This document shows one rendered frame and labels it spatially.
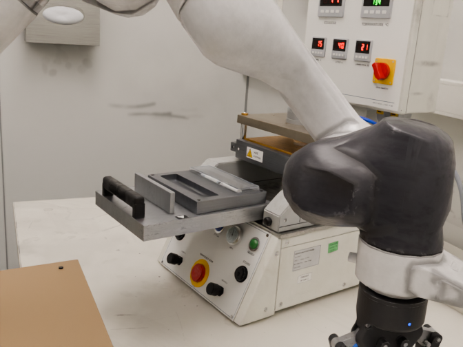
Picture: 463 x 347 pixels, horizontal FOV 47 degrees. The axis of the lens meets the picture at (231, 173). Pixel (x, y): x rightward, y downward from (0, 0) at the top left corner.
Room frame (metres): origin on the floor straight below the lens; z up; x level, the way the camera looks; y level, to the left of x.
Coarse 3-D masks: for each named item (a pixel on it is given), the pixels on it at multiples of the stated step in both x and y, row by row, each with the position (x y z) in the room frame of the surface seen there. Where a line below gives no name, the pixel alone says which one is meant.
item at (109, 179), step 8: (104, 184) 0.98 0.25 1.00; (112, 184) 0.95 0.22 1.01; (120, 184) 0.95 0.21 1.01; (104, 192) 0.98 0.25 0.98; (112, 192) 0.95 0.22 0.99; (120, 192) 0.92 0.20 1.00; (128, 192) 0.90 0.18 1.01; (136, 192) 0.91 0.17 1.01; (128, 200) 0.89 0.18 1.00; (136, 200) 0.87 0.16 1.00; (144, 200) 0.89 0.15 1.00; (136, 208) 0.87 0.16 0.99; (144, 208) 0.88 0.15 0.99; (136, 216) 0.87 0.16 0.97; (144, 216) 0.88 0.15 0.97
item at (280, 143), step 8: (264, 136) 1.27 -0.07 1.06; (272, 136) 1.27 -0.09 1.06; (280, 136) 1.28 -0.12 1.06; (264, 144) 1.18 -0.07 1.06; (272, 144) 1.18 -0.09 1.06; (280, 144) 1.19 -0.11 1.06; (288, 144) 1.19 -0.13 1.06; (296, 144) 1.19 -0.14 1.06; (304, 144) 1.19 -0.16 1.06; (288, 152) 1.11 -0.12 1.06
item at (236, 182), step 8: (192, 168) 1.12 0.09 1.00; (200, 168) 1.13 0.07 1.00; (208, 168) 1.13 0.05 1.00; (216, 168) 1.14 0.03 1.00; (216, 176) 1.07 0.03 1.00; (224, 176) 1.07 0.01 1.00; (232, 176) 1.08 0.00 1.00; (232, 184) 1.02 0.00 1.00; (240, 184) 1.02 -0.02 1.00; (248, 184) 1.03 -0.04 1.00
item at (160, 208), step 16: (144, 176) 1.01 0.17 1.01; (96, 192) 1.01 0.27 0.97; (144, 192) 1.00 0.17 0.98; (160, 192) 0.95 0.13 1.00; (112, 208) 0.95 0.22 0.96; (128, 208) 0.93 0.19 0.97; (160, 208) 0.94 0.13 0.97; (176, 208) 0.95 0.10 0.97; (240, 208) 0.97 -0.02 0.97; (256, 208) 0.99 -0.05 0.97; (128, 224) 0.89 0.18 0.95; (144, 224) 0.85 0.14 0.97; (160, 224) 0.86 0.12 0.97; (176, 224) 0.88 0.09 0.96; (192, 224) 0.90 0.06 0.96; (208, 224) 0.92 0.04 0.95; (224, 224) 0.94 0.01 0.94; (144, 240) 0.84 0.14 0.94
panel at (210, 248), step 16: (240, 224) 1.03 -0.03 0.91; (176, 240) 1.16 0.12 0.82; (192, 240) 1.12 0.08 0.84; (208, 240) 1.08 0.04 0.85; (224, 240) 1.05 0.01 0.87; (192, 256) 1.09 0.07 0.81; (208, 256) 1.05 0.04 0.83; (224, 256) 1.02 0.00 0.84; (240, 256) 0.99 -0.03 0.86; (256, 256) 0.96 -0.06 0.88; (176, 272) 1.10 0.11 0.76; (208, 272) 1.03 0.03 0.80; (224, 272) 1.00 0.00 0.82; (192, 288) 1.04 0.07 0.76; (224, 288) 0.98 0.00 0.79; (240, 288) 0.95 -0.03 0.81; (224, 304) 0.95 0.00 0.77; (240, 304) 0.93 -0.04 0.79
